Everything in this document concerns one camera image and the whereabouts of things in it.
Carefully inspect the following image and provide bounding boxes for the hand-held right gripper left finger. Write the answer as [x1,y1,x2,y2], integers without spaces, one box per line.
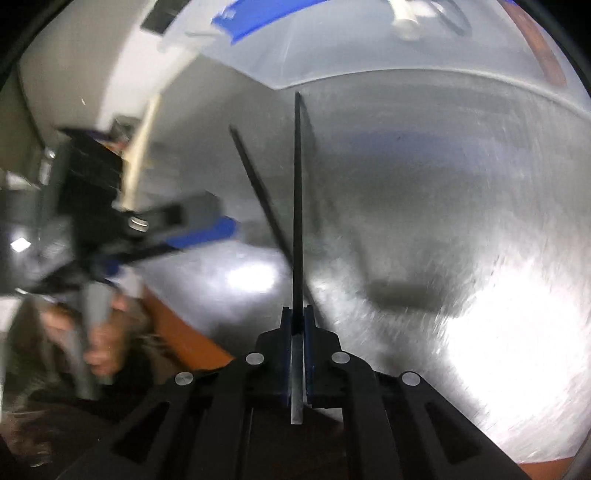
[60,305,293,480]

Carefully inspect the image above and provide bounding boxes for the clear plastic box blue handles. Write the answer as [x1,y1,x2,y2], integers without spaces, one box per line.
[161,0,591,116]

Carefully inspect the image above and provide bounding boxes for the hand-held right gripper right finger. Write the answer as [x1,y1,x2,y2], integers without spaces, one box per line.
[302,305,532,480]

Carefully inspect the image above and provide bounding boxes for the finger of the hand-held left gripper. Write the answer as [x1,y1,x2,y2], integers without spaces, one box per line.
[91,216,239,278]
[124,191,223,234]

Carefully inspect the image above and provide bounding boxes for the wooden cutting board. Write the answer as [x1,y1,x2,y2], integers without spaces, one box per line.
[121,92,163,213]

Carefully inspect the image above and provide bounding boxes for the black wall socket panel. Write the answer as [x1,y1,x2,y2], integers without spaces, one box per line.
[141,0,185,35]

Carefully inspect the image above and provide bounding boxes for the person's left hand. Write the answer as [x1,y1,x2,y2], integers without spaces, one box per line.
[87,294,131,384]

